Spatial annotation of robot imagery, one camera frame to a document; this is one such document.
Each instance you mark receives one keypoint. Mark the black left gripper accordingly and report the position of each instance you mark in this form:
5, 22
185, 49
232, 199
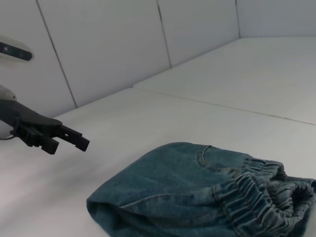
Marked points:
27, 117

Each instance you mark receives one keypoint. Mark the blue denim shorts with embroidery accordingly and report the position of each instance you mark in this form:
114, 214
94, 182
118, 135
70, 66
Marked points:
187, 187

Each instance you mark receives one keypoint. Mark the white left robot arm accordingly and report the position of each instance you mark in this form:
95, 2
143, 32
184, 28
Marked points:
6, 95

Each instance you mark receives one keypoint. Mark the white depth camera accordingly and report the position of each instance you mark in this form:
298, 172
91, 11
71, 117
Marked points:
14, 50

